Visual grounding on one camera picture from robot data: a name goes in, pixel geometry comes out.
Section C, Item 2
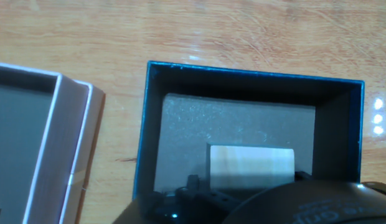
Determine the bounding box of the dark blue open box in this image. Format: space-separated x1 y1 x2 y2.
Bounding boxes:
133 60 365 200

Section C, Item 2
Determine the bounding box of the white open box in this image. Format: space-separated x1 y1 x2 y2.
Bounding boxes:
0 61 106 224

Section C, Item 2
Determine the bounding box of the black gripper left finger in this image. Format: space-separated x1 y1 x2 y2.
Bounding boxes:
176 174 240 209

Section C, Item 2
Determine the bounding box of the large wooden cube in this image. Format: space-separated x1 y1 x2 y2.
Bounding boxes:
206 142 296 189

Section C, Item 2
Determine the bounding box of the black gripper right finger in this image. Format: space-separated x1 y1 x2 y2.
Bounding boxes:
294 170 313 183

